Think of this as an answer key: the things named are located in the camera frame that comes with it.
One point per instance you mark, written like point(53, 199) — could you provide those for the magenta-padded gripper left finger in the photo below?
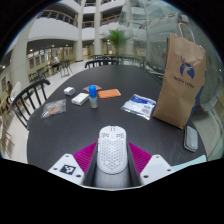
point(68, 168)

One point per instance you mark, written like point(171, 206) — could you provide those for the small white box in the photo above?
point(69, 91)

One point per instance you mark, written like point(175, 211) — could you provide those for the black wooden spindle chair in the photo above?
point(36, 84)

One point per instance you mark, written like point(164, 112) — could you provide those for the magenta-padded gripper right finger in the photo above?
point(154, 168)

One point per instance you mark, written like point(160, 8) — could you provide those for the black curved-back chair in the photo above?
point(100, 62)

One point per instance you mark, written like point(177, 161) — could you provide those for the small bottle with blue cap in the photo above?
point(93, 98)

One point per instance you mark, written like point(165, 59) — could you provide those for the orange cloth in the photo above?
point(109, 93)

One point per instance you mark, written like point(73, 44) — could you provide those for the white perforated computer mouse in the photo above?
point(112, 150)

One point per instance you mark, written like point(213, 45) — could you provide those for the large white cylindrical exhibit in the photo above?
point(163, 25)

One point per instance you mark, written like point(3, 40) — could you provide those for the flat white box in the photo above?
point(80, 99)

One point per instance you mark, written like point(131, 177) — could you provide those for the person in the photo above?
point(9, 88)
point(55, 61)

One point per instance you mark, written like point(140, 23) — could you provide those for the green potted palm plant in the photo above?
point(116, 38)

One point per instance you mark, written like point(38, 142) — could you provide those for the brown paper bag blue print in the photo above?
point(178, 86)

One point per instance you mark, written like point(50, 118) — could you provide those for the pink flat packet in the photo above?
point(98, 87)

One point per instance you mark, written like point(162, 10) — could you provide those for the grey fabric pouch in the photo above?
point(191, 138)

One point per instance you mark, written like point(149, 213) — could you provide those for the white blue plastic packet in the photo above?
point(139, 106)

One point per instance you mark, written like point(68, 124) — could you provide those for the clear bag with brown contents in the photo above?
point(53, 108)

